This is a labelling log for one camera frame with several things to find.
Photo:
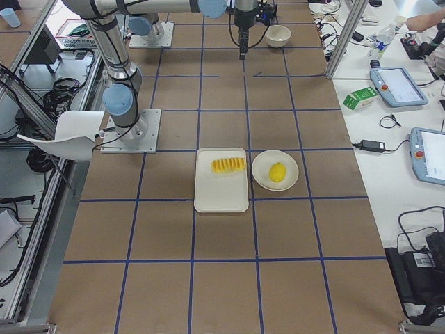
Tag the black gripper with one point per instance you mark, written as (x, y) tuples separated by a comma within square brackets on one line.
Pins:
[(244, 17)]

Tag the yellow spiral bread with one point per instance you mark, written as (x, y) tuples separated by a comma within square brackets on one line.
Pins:
[(228, 165)]

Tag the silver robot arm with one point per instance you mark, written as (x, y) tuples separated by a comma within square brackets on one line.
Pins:
[(121, 98), (146, 26)]

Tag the cream round plate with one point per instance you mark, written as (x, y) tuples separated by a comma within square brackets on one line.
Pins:
[(261, 166)]

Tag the cream bowl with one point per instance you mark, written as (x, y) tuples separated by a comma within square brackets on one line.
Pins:
[(277, 36)]

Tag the yellow lemon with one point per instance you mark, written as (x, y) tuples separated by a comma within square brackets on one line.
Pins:
[(277, 172)]

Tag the green white carton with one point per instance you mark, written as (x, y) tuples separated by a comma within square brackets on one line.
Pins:
[(361, 98)]

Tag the white rectangular tray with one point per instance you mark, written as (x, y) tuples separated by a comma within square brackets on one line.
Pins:
[(220, 192)]

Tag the plastic water bottle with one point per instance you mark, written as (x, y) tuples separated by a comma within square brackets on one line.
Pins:
[(379, 42)]

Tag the far teach pendant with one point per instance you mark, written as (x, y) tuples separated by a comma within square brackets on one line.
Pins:
[(396, 87)]

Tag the teach pendant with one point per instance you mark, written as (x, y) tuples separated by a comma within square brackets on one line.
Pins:
[(396, 87), (427, 154)]

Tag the black power adapter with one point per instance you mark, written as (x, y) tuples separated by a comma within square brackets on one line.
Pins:
[(372, 146)]

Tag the white chair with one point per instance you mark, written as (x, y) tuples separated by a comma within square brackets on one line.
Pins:
[(74, 138)]

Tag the near teach pendant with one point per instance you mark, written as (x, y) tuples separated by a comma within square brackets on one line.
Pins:
[(427, 154)]

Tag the blue paper cup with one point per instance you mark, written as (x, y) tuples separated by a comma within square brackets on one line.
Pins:
[(10, 16)]

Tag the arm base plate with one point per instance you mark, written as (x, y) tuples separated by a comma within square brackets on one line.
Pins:
[(137, 42), (142, 137)]

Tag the aluminium frame post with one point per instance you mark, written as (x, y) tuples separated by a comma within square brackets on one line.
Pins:
[(349, 27)]

